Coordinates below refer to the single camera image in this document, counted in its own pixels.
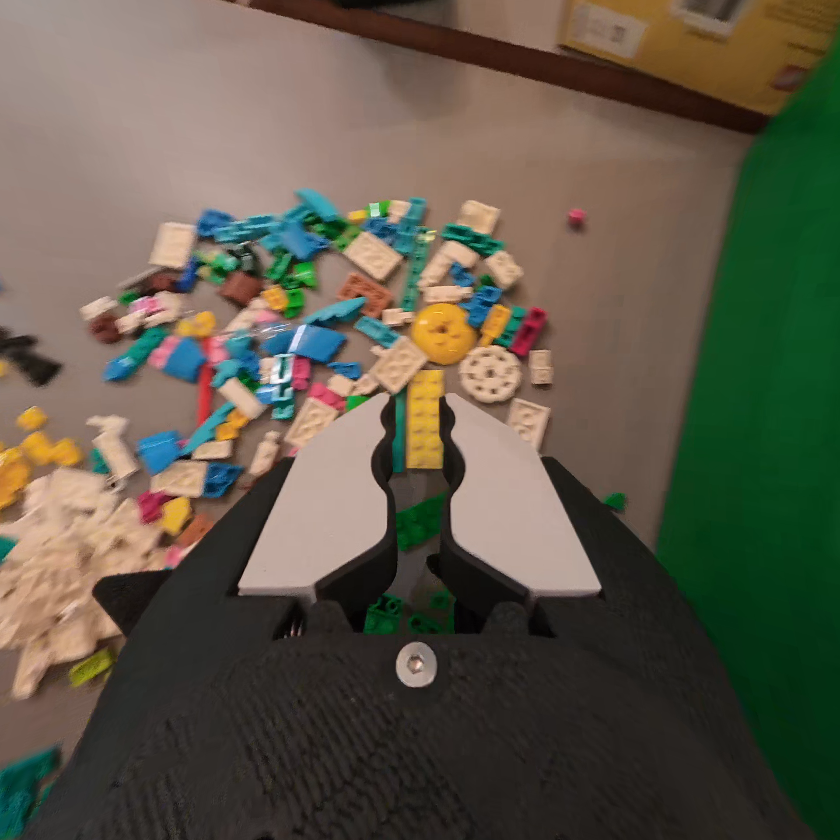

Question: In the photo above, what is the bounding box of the pile of teal brick plates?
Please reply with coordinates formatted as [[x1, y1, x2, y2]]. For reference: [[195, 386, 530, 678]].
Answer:
[[0, 745, 63, 834]]

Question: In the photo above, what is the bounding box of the brown corner brick plate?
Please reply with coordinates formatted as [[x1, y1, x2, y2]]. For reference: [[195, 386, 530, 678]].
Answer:
[[338, 272, 395, 317]]

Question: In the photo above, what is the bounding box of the pile of white toy bricks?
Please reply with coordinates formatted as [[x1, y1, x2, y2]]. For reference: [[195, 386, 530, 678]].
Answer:
[[0, 413, 172, 700]]

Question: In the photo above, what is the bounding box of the green storage bin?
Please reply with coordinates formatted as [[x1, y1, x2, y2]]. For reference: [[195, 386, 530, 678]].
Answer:
[[656, 39, 840, 840]]

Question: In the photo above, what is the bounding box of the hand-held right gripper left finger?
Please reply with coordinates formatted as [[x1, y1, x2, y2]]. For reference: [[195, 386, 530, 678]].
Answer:
[[238, 394, 400, 614]]

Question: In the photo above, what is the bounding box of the pile of mixed toy bricks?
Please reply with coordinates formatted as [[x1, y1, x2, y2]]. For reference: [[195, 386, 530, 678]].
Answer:
[[79, 189, 555, 546]]

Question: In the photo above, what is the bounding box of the pile of yellow toy bricks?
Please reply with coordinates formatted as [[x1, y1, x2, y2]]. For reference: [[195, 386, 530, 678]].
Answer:
[[0, 406, 85, 509]]

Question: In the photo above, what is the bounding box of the yellow long brick plate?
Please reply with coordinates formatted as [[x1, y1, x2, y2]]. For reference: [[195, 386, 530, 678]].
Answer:
[[405, 369, 447, 470]]

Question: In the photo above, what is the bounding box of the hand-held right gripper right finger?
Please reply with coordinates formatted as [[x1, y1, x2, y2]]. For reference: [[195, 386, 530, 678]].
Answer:
[[427, 394, 603, 608]]

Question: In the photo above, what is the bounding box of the blue wedge brick plate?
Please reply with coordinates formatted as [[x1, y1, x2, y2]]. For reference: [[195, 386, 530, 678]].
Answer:
[[202, 461, 245, 497]]

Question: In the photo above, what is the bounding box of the pile of lime toy bricks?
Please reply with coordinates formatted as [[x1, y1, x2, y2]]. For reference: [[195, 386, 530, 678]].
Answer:
[[69, 648, 116, 686]]

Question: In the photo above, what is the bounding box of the yellow cardboard box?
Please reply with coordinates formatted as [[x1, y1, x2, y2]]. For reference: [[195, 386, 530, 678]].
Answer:
[[558, 0, 840, 116]]

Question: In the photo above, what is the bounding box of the pile of green toy bricks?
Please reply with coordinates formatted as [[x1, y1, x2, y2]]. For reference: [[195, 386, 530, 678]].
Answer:
[[363, 491, 627, 636]]

